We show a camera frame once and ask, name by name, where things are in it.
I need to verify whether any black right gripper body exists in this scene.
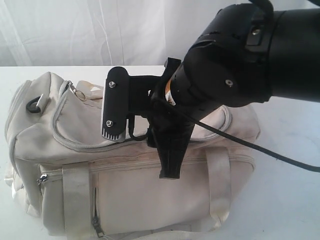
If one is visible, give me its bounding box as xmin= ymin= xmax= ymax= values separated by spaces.
xmin=146 ymin=57 xmax=223 ymax=150

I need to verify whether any metal keyring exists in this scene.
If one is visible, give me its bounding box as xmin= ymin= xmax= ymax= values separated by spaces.
xmin=74 ymin=90 xmax=87 ymax=102

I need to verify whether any cream fabric duffel bag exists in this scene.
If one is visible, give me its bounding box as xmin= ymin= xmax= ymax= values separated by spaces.
xmin=4 ymin=72 xmax=255 ymax=240

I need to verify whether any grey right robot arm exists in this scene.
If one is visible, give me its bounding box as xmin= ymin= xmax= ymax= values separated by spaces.
xmin=149 ymin=0 xmax=320 ymax=179

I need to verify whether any white backdrop curtain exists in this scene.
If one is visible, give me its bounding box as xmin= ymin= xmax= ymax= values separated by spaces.
xmin=0 ymin=0 xmax=320 ymax=68

